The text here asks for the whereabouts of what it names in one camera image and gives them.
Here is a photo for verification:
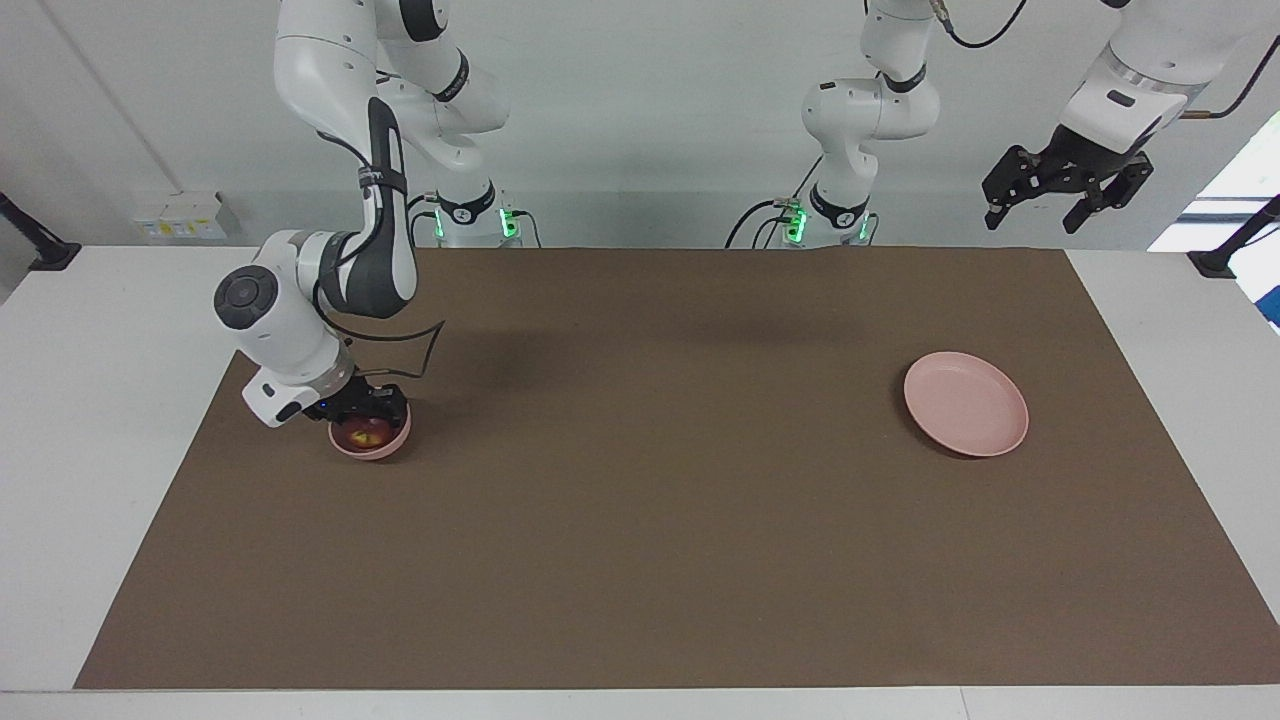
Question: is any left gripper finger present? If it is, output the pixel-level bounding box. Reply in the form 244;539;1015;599
1063;160;1153;236
982;145;1056;231

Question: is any pink bowl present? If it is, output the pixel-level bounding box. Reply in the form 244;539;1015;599
328;405;413;461

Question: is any pink plate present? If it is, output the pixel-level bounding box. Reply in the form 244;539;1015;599
903;351;1030;458

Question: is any brown table mat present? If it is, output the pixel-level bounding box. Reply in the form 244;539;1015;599
75;247;1280;691

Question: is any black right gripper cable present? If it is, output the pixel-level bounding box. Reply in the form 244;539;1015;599
315;130;447;386

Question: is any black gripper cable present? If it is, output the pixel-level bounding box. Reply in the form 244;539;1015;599
315;130;447;386
930;0;1280;121

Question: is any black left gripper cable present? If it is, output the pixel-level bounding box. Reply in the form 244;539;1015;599
930;0;1280;121

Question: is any black clamp mount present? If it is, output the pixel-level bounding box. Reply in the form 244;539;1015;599
1188;195;1280;279
0;192;83;273

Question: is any black arm base cable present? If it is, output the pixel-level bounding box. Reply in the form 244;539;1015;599
725;198;801;249
405;193;441;248

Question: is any white wall socket box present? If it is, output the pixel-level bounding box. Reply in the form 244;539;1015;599
133;192;229;241

